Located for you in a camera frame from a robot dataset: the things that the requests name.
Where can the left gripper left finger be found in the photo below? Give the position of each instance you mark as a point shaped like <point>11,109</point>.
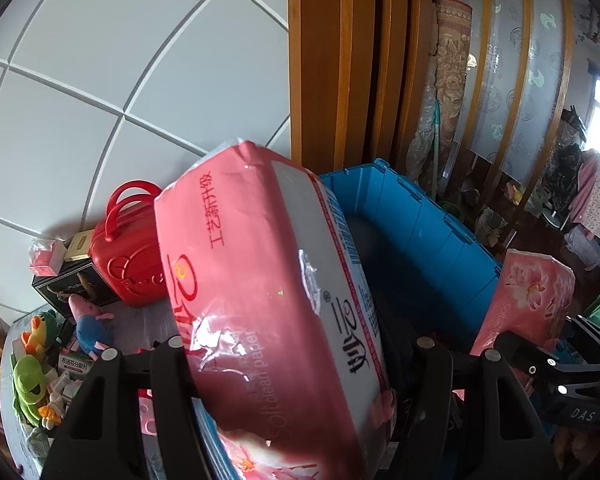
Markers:
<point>100,437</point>

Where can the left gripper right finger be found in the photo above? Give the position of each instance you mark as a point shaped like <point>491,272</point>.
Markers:
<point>465,417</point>

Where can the pink flower tissue pack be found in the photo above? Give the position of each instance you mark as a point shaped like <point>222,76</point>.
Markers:
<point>531,299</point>

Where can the large pink tissue pack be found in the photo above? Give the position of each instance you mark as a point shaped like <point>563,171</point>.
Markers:
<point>278,325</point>

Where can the green frog plush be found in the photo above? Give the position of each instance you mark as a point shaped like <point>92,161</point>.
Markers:
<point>29,384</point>

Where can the blue dress pig plush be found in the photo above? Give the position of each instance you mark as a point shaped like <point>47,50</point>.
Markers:
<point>93,336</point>

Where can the orange green duck plush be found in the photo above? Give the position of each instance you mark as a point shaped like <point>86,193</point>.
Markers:
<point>43,331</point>

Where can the blue plastic storage crate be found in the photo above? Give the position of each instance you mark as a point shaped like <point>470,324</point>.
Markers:
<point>420,266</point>

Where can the black gift box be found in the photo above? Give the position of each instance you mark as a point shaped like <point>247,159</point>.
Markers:
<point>77,277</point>

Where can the red bear suitcase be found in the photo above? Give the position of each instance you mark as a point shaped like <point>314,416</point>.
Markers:
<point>124,246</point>

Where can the gold flat box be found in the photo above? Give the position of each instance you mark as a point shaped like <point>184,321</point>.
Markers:
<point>79,246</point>

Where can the small pink tissue pack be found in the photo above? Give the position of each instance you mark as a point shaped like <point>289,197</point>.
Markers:
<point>46,257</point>

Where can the rolled patterned carpet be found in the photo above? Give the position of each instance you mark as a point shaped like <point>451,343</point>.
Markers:
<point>443,91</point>

